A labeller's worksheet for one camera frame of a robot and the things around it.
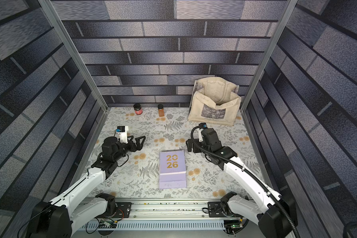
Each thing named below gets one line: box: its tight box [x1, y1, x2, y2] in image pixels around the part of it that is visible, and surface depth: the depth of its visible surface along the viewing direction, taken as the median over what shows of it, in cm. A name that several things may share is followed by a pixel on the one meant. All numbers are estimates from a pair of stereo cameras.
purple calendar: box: [159, 149, 187, 189], surface depth 83 cm
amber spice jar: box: [157, 103, 165, 118], surface depth 112 cm
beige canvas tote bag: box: [187, 76, 242, 126], surface depth 102 cm
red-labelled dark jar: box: [133, 103, 144, 116], surface depth 115 cm
